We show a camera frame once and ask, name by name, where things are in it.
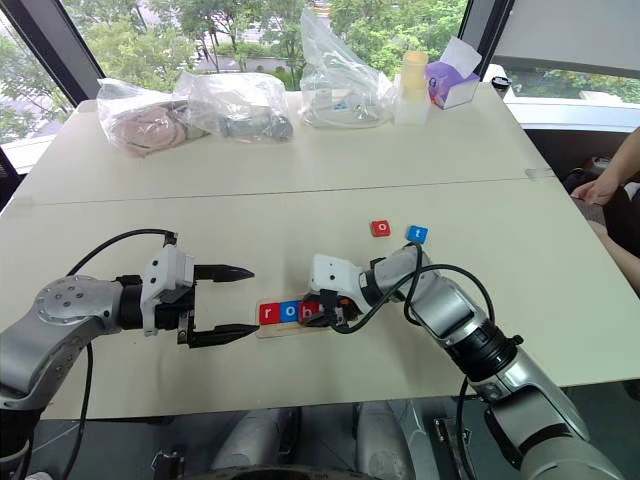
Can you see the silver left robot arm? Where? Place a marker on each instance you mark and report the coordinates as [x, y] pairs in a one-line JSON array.
[[65, 320]]

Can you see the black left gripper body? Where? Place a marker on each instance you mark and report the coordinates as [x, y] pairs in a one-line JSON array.
[[172, 316]]

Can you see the red letter block b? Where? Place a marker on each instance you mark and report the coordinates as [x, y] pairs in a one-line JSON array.
[[308, 311]]

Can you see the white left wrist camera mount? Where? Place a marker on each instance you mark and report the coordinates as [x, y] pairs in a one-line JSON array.
[[162, 272]]

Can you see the wooden letter tray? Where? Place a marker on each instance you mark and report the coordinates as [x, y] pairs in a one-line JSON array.
[[280, 330]]

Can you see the stack of yellow cups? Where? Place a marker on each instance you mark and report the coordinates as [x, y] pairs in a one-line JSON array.
[[415, 72]]

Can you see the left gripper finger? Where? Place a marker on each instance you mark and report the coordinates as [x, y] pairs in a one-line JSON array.
[[220, 335], [225, 273]]

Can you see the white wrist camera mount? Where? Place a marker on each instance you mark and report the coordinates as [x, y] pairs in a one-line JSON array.
[[335, 274], [162, 272]]

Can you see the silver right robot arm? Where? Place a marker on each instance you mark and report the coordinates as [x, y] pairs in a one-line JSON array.
[[450, 310]]

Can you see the translucent white plastic container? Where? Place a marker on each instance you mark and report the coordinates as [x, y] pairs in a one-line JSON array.
[[411, 111]]

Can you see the red letter block r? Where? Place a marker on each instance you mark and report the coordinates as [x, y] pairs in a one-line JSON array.
[[268, 313]]

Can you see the purple tissue box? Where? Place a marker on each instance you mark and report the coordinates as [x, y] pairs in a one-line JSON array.
[[450, 85]]

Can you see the person's black clothing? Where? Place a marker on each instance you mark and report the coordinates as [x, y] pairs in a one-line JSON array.
[[625, 215]]

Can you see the person's bare forearm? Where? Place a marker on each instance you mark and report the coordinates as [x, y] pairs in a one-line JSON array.
[[625, 155]]

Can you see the grey window blind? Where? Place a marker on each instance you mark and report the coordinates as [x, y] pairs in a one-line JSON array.
[[570, 35]]

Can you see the plastic bag with pink items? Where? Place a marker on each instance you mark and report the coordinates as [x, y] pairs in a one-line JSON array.
[[140, 125]]

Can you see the grey rounded robot leg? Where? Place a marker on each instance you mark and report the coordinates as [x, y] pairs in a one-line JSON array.
[[255, 437], [385, 440]]

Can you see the blue letter block t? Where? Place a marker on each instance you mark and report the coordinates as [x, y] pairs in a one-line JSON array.
[[417, 234]]

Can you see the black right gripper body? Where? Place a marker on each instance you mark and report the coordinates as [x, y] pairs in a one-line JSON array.
[[345, 315]]

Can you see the clear tape strip on table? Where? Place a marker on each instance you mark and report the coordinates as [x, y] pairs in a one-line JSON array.
[[540, 173]]

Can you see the person's bare leg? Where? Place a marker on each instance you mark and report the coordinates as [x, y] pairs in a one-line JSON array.
[[617, 255]]

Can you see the plastic bag with dark items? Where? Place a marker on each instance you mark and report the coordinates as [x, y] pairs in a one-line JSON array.
[[240, 112]]

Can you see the red letter block o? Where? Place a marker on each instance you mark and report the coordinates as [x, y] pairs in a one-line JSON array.
[[380, 228]]

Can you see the black window frame pillar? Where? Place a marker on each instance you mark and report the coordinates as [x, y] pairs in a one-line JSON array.
[[482, 35], [55, 47]]

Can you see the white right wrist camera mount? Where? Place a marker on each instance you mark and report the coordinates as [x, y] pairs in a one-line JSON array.
[[335, 274]]

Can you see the blue letter block o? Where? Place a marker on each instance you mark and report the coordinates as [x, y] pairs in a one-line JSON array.
[[288, 312]]

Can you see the small black and white cup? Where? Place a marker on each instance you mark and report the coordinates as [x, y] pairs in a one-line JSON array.
[[500, 84]]

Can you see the person's bare hand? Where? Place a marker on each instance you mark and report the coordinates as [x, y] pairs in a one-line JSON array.
[[595, 190]]

